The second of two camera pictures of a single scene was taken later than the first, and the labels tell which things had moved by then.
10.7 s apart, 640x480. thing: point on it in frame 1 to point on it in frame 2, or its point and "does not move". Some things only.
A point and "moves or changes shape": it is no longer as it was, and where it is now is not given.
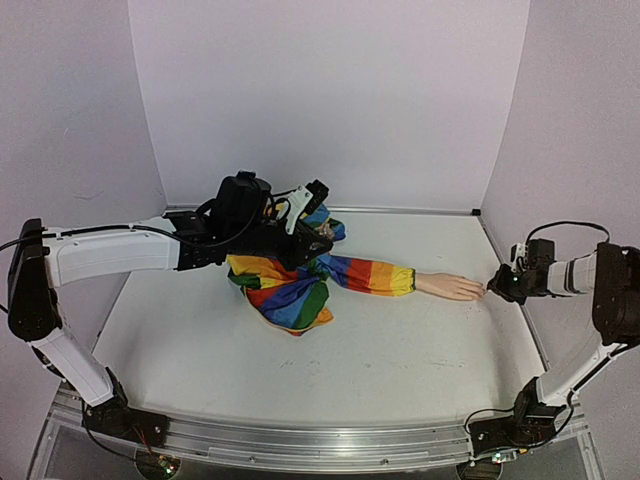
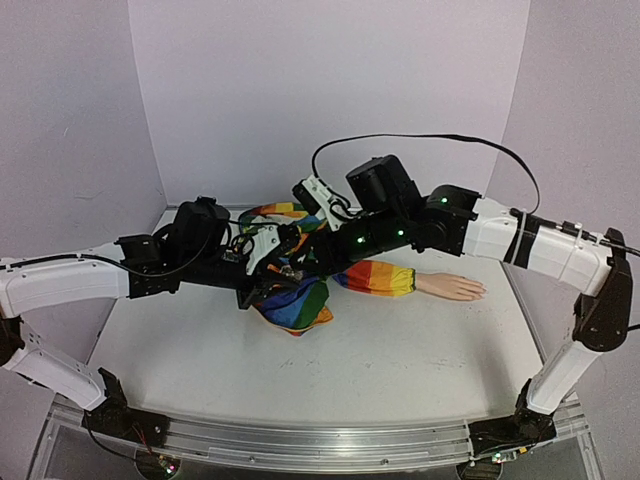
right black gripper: (507, 284) to (310, 255)
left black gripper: (308, 238) to (262, 286)
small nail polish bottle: (326, 231) moves or changes shape
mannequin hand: (450, 286) does not move
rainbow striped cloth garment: (296, 300) does not move
